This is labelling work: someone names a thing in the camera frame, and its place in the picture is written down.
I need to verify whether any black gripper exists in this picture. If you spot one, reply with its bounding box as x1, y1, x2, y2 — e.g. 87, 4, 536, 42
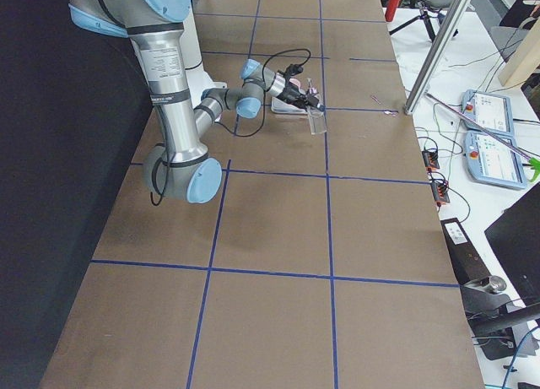
276, 81, 325, 112

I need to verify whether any clear glass sauce bottle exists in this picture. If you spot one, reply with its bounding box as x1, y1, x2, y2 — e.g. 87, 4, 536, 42
306, 78, 327, 135

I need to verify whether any pink paper cup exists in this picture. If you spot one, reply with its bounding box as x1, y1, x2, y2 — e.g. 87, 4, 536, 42
289, 78, 301, 88

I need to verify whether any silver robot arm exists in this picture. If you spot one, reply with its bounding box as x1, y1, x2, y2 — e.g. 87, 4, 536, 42
69, 0, 325, 203

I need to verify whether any grey digital kitchen scale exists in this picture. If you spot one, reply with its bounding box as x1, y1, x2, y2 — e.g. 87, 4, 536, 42
270, 97, 307, 115

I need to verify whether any red cylinder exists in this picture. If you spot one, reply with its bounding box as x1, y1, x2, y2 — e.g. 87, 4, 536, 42
385, 0, 401, 22

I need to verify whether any orange connector block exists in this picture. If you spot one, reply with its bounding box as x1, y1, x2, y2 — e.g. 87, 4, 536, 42
421, 149, 450, 208

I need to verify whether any far blue teach pendant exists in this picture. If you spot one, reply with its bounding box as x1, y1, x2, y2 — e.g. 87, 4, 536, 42
462, 89, 515, 136

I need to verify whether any blue teach pendant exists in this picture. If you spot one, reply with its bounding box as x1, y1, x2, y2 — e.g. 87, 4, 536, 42
464, 131, 527, 190
462, 89, 515, 136

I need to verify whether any near blue teach pendant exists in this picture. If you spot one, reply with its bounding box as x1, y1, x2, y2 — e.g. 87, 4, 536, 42
464, 131, 527, 190

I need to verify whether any wooden beam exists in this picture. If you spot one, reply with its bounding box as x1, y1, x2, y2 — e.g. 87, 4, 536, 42
499, 6, 539, 88

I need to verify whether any black box with label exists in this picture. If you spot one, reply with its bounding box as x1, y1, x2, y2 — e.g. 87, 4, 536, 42
440, 218, 494, 294

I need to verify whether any metal grabber stick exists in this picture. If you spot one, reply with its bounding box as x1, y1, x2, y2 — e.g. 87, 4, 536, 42
424, 91, 540, 183

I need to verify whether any black monitor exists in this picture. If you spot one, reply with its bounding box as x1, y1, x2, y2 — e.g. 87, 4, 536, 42
485, 185, 540, 305

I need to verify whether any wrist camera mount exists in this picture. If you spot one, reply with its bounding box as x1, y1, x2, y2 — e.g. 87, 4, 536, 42
283, 63, 304, 78

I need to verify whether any white pedestal column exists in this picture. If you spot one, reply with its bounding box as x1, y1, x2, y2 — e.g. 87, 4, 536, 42
180, 7, 227, 100

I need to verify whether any aluminium frame post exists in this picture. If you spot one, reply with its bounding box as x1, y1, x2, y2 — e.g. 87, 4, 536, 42
403, 0, 471, 115

